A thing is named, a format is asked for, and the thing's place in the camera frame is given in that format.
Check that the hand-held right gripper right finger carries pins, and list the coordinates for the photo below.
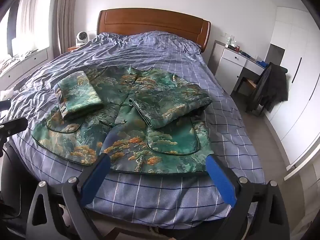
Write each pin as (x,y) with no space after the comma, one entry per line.
(220,177)

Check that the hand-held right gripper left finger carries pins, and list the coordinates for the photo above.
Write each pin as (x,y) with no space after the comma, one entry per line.
(96,177)

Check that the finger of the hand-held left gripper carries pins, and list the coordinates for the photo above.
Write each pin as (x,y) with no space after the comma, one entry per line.
(4,105)
(15,126)

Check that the green brocade jacket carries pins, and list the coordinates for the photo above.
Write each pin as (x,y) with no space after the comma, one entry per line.
(130,130)

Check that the white window bench cabinet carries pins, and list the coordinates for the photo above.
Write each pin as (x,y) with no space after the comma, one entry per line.
(30,67)

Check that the sheer white curtain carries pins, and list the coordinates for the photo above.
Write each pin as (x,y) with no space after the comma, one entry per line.
(27,22)

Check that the wooden nightstand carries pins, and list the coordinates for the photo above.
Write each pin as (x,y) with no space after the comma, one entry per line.
(73,48)

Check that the small white fan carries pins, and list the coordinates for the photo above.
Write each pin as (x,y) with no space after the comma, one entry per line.
(81,37)

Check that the chair with black jacket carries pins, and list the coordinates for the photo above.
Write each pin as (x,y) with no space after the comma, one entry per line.
(272,85)

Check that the brown curtain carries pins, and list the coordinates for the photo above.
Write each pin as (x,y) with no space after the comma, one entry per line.
(66,17)

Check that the white desk with drawer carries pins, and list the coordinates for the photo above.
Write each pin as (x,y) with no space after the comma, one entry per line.
(230,67)

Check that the white wardrobe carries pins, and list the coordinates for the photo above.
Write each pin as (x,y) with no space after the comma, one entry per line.
(300,92)

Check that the blue cloth on desk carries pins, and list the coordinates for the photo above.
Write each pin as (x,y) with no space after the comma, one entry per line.
(262,63)

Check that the blue checked duvet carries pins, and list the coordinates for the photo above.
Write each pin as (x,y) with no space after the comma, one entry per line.
(175,55)

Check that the bottles on desk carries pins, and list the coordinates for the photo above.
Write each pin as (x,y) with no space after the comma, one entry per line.
(231,43)

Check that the wooden headboard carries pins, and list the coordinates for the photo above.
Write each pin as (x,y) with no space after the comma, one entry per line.
(150,22)

